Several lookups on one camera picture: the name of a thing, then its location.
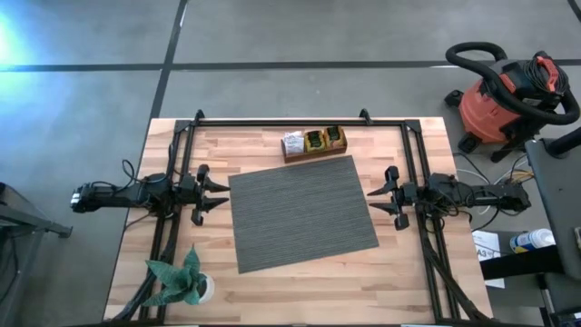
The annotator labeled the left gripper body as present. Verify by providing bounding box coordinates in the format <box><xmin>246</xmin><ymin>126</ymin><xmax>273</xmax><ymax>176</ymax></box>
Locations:
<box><xmin>177</xmin><ymin>163</ymin><xmax>212</xmax><ymax>227</ymax></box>

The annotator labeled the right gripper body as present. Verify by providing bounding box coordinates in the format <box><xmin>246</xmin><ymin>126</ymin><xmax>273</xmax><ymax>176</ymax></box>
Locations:
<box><xmin>384</xmin><ymin>165</ymin><xmax>421</xmax><ymax>232</ymax></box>

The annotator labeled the orange black tea packet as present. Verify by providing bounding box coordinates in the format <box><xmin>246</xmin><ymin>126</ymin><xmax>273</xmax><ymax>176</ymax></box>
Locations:
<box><xmin>324</xmin><ymin>125</ymin><xmax>347</xmax><ymax>149</ymax></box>

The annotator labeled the brown wooden tea organizer box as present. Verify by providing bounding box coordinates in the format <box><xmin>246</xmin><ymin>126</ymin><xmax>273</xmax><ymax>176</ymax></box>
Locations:
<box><xmin>281</xmin><ymin>125</ymin><xmax>349</xmax><ymax>164</ymax></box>

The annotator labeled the green yellow tea packet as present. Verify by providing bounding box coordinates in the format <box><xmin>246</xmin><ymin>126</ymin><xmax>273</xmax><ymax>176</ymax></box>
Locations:
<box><xmin>303</xmin><ymin>129</ymin><xmax>326</xmax><ymax>154</ymax></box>

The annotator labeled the dark grey ribbed placemat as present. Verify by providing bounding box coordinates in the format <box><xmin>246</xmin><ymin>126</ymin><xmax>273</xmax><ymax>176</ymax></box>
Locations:
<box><xmin>228</xmin><ymin>154</ymin><xmax>380</xmax><ymax>275</ymax></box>

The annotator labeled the white orange tea packet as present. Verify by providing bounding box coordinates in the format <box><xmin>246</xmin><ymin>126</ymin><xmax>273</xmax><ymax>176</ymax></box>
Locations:
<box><xmin>282</xmin><ymin>131</ymin><xmax>305</xmax><ymax>155</ymax></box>

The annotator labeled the green plant in white pot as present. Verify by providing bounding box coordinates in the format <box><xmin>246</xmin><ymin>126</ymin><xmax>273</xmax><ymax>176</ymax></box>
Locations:
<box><xmin>143</xmin><ymin>246</ymin><xmax>216</xmax><ymax>308</ymax></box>

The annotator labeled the white paper sheet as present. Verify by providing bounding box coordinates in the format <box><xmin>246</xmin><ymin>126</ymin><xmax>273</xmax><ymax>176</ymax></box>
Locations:
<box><xmin>471</xmin><ymin>230</ymin><xmax>507</xmax><ymax>290</ymax></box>

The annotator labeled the orange black shop vacuum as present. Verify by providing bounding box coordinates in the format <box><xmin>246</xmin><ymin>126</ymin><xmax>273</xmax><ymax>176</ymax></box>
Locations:
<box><xmin>444</xmin><ymin>50</ymin><xmax>571</xmax><ymax>164</ymax></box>

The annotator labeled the white blue spray can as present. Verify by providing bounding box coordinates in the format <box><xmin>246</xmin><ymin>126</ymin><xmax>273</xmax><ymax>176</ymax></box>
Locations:
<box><xmin>508</xmin><ymin>228</ymin><xmax>556</xmax><ymax>254</ymax></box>

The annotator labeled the black side table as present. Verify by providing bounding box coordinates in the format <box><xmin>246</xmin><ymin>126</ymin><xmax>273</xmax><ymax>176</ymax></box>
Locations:
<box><xmin>479</xmin><ymin>135</ymin><xmax>581</xmax><ymax>327</ymax></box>

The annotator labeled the black tube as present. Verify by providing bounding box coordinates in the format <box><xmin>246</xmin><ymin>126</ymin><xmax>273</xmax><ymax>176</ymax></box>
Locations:
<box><xmin>543</xmin><ymin>127</ymin><xmax>581</xmax><ymax>158</ymax></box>

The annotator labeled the black aluminium table frame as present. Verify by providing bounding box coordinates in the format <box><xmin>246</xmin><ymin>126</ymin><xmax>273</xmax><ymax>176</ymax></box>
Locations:
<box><xmin>104</xmin><ymin>108</ymin><xmax>495</xmax><ymax>326</ymax></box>

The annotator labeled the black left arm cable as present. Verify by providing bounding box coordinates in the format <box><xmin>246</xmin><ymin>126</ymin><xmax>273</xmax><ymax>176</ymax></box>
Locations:
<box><xmin>88</xmin><ymin>158</ymin><xmax>172</xmax><ymax>192</ymax></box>

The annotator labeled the black cable harness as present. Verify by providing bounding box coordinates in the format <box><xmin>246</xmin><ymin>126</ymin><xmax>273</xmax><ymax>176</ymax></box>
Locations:
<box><xmin>111</xmin><ymin>217</ymin><xmax>181</xmax><ymax>322</ymax></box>
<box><xmin>419</xmin><ymin>217</ymin><xmax>494</xmax><ymax>324</ymax></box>

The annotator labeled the floor cable bundle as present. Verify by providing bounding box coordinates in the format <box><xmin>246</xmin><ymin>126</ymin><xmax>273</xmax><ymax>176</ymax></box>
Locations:
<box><xmin>453</xmin><ymin>152</ymin><xmax>536</xmax><ymax>192</ymax></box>

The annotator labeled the black vacuum hose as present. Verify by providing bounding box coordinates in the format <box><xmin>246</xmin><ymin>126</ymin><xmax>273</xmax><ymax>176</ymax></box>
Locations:
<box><xmin>445</xmin><ymin>41</ymin><xmax>581</xmax><ymax>126</ymax></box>

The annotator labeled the black cart frame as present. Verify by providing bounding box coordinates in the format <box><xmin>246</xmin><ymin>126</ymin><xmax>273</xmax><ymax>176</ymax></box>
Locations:
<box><xmin>0</xmin><ymin>181</ymin><xmax>74</xmax><ymax>327</ymax></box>

